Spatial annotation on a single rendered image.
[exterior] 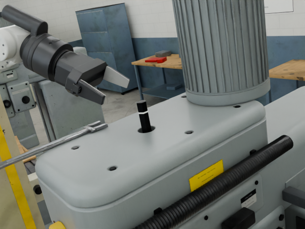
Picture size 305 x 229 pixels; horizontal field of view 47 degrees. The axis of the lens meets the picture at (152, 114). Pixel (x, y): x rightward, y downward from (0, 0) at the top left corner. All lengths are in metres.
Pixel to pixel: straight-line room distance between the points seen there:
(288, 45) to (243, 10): 4.79
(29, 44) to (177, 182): 0.41
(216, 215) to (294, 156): 0.30
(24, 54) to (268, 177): 0.61
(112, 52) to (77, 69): 7.28
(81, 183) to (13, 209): 2.03
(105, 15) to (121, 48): 0.80
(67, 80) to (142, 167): 0.24
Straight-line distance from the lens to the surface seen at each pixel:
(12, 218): 2.62
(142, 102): 0.70
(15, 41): 0.80
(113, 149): 0.67
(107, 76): 0.78
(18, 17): 0.80
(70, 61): 0.74
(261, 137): 0.79
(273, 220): 0.94
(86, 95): 0.69
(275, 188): 0.92
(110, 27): 7.95
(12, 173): 2.50
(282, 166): 0.93
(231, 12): 0.75
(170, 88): 7.06
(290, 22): 5.48
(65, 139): 0.76
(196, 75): 0.79
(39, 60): 0.76
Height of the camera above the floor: 2.15
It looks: 19 degrees down
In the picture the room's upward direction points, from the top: 11 degrees counter-clockwise
